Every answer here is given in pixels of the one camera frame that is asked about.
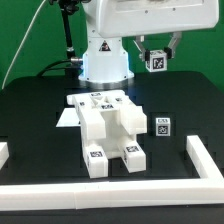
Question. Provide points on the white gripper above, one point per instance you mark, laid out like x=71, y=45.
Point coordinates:
x=122, y=18

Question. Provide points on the black camera stand pole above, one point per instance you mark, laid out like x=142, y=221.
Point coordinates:
x=67, y=8

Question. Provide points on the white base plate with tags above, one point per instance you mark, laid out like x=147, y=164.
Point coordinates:
x=68, y=118

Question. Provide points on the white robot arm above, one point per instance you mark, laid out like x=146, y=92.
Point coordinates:
x=106, y=62

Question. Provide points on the white tagged cube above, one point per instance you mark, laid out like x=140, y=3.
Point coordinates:
x=163, y=126
x=156, y=61

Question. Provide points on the white chair back frame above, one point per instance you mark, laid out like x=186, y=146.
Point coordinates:
x=104, y=113

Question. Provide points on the white L-shaped border fence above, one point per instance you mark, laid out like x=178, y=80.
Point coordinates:
x=208, y=188

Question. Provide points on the white part at left edge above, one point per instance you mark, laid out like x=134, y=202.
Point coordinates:
x=4, y=153

